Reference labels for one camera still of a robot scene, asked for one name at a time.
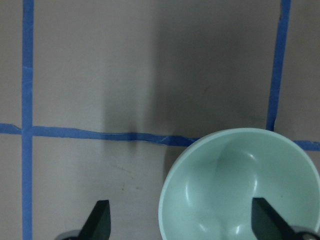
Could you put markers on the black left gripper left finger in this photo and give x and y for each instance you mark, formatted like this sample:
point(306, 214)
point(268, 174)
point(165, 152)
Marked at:
point(98, 224)

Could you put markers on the green bowl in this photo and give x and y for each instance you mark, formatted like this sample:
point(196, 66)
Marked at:
point(208, 192)

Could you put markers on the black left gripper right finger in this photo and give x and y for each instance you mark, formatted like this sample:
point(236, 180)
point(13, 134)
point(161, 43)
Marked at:
point(267, 224)

